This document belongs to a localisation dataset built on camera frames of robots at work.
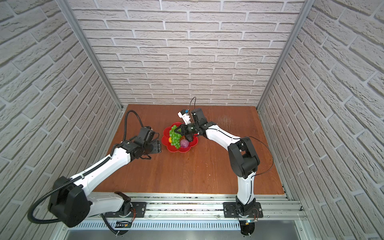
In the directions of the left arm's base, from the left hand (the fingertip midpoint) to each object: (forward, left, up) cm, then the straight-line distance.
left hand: (156, 144), depth 84 cm
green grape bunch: (+5, -11, 0) cm, 12 cm away
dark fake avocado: (+9, -19, -8) cm, 23 cm away
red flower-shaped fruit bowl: (+8, -3, -9) cm, 13 cm away
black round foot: (-41, -46, -12) cm, 63 cm away
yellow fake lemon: (+7, -6, -7) cm, 12 cm away
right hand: (+7, -11, +5) cm, 14 cm away
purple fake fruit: (+5, -16, -8) cm, 18 cm away
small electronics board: (-37, +15, -15) cm, 42 cm away
